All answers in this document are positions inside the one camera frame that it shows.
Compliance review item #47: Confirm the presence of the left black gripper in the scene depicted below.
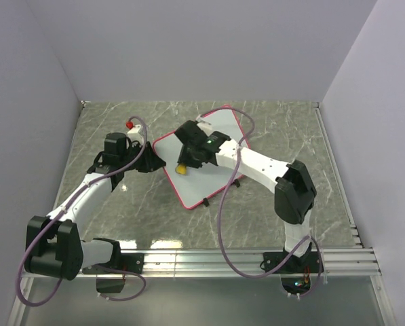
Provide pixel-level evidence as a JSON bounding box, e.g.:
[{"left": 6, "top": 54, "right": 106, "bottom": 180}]
[{"left": 120, "top": 141, "right": 166, "bottom": 173}]

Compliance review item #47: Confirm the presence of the yellow bone shaped eraser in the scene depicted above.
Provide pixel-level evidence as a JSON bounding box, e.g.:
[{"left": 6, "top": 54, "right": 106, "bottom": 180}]
[{"left": 175, "top": 164, "right": 187, "bottom": 175}]

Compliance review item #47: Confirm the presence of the pink framed whiteboard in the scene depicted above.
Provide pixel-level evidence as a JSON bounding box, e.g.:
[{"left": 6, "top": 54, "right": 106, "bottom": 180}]
[{"left": 152, "top": 109, "right": 244, "bottom": 210}]

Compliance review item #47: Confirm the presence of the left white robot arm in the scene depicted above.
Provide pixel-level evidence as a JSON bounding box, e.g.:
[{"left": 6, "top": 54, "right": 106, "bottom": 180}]
[{"left": 21, "top": 132, "right": 166, "bottom": 280}]

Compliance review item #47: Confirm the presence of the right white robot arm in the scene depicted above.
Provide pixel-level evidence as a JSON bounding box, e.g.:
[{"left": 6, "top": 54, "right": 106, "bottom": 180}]
[{"left": 174, "top": 120, "right": 317, "bottom": 272}]

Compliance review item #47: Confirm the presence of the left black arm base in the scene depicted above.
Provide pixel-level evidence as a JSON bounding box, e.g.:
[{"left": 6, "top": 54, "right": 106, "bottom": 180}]
[{"left": 81, "top": 253, "right": 147, "bottom": 302}]

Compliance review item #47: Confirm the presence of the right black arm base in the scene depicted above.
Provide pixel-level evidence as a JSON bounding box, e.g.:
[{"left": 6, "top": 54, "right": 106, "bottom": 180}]
[{"left": 274, "top": 251, "right": 324, "bottom": 297}]

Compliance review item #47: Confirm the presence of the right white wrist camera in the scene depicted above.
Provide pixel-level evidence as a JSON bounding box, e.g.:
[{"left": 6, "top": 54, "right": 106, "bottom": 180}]
[{"left": 195, "top": 115, "right": 214, "bottom": 136}]

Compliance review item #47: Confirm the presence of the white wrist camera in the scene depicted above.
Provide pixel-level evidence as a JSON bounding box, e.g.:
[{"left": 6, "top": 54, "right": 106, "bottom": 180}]
[
  {"left": 195, "top": 115, "right": 214, "bottom": 136},
  {"left": 126, "top": 120, "right": 146, "bottom": 144}
]

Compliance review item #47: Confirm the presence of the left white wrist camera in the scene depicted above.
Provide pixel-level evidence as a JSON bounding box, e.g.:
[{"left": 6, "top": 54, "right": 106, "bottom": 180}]
[{"left": 126, "top": 120, "right": 146, "bottom": 144}]

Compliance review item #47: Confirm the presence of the aluminium mounting rail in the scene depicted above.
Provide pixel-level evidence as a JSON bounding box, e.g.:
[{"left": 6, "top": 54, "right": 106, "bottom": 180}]
[{"left": 7, "top": 249, "right": 383, "bottom": 326}]

